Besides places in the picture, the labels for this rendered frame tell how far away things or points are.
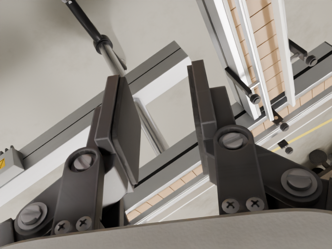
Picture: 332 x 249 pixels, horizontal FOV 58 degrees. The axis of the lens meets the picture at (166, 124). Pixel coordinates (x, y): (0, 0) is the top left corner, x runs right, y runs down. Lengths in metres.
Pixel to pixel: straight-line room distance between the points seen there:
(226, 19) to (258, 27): 0.09
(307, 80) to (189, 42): 1.02
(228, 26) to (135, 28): 1.06
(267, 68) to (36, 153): 0.87
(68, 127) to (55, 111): 0.59
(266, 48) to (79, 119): 0.73
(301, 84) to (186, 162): 0.36
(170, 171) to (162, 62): 0.44
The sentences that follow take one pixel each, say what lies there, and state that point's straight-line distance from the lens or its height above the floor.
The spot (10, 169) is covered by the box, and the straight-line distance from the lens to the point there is 1.20.
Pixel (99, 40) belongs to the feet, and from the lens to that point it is 1.41.
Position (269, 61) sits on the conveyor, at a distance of 0.69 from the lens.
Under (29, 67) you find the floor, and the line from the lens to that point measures 1.58.
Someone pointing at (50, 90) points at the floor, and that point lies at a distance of 1.66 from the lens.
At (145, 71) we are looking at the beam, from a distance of 1.11.
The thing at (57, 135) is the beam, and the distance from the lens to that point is 1.18.
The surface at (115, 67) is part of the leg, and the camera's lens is 1.24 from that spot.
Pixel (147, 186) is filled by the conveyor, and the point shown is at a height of 0.91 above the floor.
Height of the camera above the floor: 1.34
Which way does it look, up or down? 40 degrees down
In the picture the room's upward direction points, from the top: 148 degrees clockwise
